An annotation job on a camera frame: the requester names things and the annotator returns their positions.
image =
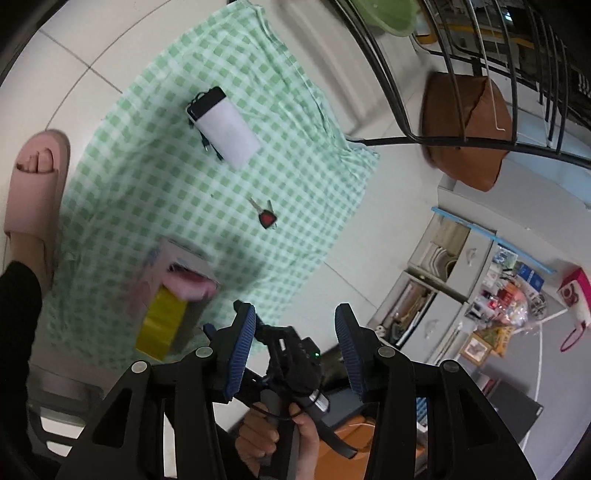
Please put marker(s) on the grey drawer cabinet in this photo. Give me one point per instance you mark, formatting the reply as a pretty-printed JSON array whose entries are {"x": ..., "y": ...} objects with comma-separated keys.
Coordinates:
[{"x": 461, "y": 278}]

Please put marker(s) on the wooden picture frame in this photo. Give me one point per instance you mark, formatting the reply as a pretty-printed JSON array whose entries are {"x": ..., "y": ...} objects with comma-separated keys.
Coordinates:
[{"x": 476, "y": 350}]

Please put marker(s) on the green checkered cloth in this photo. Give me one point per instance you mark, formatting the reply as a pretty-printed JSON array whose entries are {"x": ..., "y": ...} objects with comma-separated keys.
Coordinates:
[{"x": 145, "y": 176}]

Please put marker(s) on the red black car key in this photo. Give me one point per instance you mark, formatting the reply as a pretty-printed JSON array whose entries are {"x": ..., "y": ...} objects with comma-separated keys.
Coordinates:
[{"x": 265, "y": 213}]

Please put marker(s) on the black metal rack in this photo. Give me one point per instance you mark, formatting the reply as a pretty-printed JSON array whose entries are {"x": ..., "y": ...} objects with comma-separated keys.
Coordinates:
[{"x": 555, "y": 86}]

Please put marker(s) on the right hand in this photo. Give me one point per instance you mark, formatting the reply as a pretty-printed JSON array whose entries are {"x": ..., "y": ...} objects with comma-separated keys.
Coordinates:
[{"x": 257, "y": 439}]

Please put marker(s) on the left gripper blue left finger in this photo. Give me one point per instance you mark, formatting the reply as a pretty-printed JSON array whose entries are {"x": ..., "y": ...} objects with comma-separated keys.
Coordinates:
[{"x": 124, "y": 438}]

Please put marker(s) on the green plastic basin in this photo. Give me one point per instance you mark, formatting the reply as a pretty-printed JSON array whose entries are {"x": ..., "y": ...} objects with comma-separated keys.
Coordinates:
[{"x": 396, "y": 17}]

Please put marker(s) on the yellow tape roll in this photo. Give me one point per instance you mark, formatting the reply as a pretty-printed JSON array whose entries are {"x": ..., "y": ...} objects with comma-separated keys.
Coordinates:
[{"x": 160, "y": 324}]

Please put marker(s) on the pink slipper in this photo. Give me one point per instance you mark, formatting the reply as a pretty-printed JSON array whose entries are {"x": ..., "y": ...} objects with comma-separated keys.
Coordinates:
[{"x": 34, "y": 198}]

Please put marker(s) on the pink storage box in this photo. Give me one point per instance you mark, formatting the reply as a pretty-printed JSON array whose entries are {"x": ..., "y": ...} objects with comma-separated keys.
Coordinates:
[{"x": 172, "y": 279}]

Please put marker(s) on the white black power bank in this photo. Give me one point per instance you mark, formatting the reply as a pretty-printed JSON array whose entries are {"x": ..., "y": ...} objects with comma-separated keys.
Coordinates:
[{"x": 223, "y": 128}]

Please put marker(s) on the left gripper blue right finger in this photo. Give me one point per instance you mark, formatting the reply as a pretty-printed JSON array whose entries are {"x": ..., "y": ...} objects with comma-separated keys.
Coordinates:
[{"x": 467, "y": 439}]

